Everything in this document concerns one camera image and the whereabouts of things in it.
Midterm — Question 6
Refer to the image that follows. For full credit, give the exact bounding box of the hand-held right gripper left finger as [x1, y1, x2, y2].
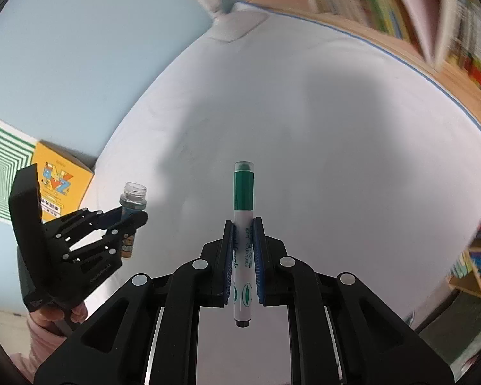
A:
[34, 220, 234, 385]

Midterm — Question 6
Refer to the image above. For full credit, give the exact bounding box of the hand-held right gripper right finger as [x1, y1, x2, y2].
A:
[252, 217, 453, 385]

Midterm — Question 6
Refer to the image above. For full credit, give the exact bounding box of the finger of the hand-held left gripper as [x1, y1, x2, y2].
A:
[44, 209, 123, 245]
[66, 212, 149, 263]

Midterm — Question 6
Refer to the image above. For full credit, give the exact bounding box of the clear bottle with colourful label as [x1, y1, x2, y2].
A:
[119, 182, 148, 260]

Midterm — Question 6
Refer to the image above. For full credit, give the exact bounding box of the green and white marker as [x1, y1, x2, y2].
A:
[229, 161, 256, 327]

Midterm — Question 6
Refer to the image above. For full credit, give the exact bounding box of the person's left forearm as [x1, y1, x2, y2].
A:
[26, 317, 69, 383]

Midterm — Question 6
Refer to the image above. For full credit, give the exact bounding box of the person's left hand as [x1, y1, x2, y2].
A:
[32, 304, 89, 335]

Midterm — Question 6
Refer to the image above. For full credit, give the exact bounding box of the yellow picture book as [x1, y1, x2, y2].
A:
[31, 140, 95, 223]

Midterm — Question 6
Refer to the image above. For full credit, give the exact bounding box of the green striped white book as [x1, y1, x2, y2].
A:
[0, 111, 38, 222]

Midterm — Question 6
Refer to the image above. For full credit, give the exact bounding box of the white pillow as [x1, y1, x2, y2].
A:
[208, 2, 271, 43]

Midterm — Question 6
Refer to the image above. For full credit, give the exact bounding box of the wooden bookshelf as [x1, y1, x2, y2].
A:
[240, 0, 481, 301]

